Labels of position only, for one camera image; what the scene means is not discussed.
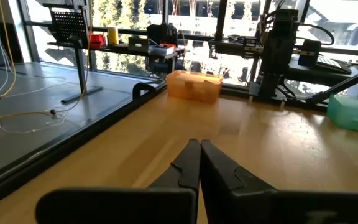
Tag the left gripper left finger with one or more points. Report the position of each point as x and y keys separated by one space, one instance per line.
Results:
x=172 y=199

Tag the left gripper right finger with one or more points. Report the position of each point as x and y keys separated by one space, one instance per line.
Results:
x=228 y=199

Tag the natural wooden rectangular block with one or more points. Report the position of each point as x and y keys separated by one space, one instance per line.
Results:
x=210 y=86

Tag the small natural wooden block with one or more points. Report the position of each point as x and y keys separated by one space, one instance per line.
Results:
x=189 y=85

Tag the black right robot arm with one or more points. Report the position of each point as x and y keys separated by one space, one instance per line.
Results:
x=278 y=53

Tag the orange plastic bin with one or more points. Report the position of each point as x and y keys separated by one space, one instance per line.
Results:
x=194 y=87

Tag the white red box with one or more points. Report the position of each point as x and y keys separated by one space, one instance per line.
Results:
x=163 y=49

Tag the green plastic bin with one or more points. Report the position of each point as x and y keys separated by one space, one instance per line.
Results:
x=353 y=113

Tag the dark desk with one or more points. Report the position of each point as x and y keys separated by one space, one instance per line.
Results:
x=322 y=76

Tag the black desk shelf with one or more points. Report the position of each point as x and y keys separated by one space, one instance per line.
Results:
x=120 y=49

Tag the grey box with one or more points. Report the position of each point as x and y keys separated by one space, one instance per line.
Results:
x=138 y=44

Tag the black diagonal metal bar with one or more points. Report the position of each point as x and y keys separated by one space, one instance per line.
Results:
x=343 y=84

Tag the black bag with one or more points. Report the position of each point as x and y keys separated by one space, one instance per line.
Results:
x=162 y=34

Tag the black keyboard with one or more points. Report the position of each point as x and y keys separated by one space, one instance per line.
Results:
x=332 y=63

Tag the yellow roll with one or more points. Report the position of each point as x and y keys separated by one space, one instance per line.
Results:
x=112 y=36

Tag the black pegboard stand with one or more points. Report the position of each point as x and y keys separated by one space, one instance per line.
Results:
x=73 y=31

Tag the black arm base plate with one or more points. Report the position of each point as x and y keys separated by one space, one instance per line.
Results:
x=275 y=95

